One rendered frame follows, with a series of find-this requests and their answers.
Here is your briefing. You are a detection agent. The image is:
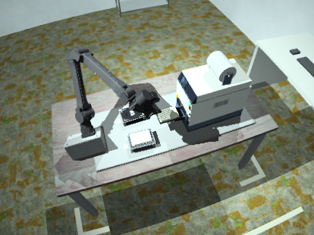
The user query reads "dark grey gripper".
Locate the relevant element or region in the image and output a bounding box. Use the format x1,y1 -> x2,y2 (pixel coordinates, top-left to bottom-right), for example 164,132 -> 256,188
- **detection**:
139,103 -> 162,120

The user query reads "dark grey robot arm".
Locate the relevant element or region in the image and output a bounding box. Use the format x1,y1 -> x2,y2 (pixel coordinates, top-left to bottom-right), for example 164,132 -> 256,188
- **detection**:
65,48 -> 160,139

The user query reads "white foil roll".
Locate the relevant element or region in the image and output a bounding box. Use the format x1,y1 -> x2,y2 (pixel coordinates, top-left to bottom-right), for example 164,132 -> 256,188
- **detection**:
207,51 -> 237,82

